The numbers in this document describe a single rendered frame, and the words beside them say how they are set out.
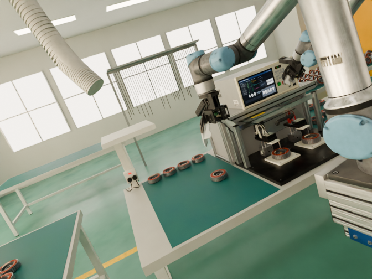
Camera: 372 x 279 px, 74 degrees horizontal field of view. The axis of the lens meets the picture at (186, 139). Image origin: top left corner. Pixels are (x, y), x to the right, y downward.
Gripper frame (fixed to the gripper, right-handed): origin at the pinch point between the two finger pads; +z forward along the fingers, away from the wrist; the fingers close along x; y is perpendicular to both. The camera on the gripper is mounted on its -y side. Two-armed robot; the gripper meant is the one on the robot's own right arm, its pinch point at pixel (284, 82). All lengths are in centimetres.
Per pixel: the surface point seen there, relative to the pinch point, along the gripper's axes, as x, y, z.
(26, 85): -266, -539, 355
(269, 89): -7.7, -2.6, 5.5
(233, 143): -40.2, 10.7, 26.8
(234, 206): -67, 49, 13
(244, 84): -24.3, -9.0, -0.9
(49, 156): -297, -403, 493
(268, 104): -13.5, 5.0, 9.1
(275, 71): 0.0, -9.5, -1.4
